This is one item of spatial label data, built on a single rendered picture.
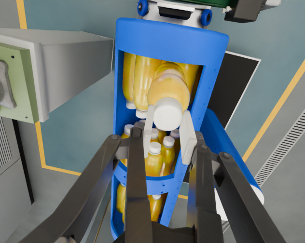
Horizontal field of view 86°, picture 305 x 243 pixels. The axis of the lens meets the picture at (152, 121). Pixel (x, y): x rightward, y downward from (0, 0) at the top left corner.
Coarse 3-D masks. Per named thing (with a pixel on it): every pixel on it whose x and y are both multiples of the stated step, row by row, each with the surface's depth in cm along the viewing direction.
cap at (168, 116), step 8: (160, 104) 21; (168, 104) 20; (176, 104) 21; (160, 112) 21; (168, 112) 20; (176, 112) 20; (160, 120) 21; (168, 120) 21; (176, 120) 21; (160, 128) 22; (168, 128) 22
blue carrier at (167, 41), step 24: (120, 24) 35; (144, 24) 31; (168, 24) 30; (120, 48) 37; (144, 48) 32; (168, 48) 31; (192, 48) 31; (216, 48) 34; (120, 72) 50; (216, 72) 39; (120, 96) 54; (120, 120) 60; (192, 120) 41; (120, 168) 52; (168, 192) 55; (120, 216) 83; (168, 216) 65
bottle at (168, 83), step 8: (168, 64) 34; (176, 64) 35; (160, 72) 29; (168, 72) 28; (176, 72) 29; (152, 80) 29; (160, 80) 25; (168, 80) 24; (176, 80) 25; (184, 80) 28; (152, 88) 25; (160, 88) 23; (168, 88) 23; (176, 88) 23; (184, 88) 24; (152, 96) 24; (160, 96) 23; (168, 96) 23; (176, 96) 23; (184, 96) 23; (152, 104) 24; (184, 104) 23
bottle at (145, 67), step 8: (136, 56) 42; (144, 56) 40; (136, 64) 43; (144, 64) 41; (152, 64) 41; (160, 64) 43; (136, 72) 43; (144, 72) 42; (152, 72) 42; (136, 80) 44; (144, 80) 43; (136, 88) 45; (144, 88) 44; (136, 96) 46; (144, 96) 45; (136, 104) 48; (144, 104) 47; (144, 112) 49
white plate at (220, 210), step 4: (252, 188) 73; (256, 188) 74; (216, 192) 77; (256, 192) 74; (260, 192) 74; (216, 196) 78; (260, 196) 75; (216, 200) 79; (260, 200) 77; (216, 204) 80; (220, 204) 80; (216, 208) 82; (220, 208) 82; (220, 212) 83; (224, 212) 83; (224, 216) 84
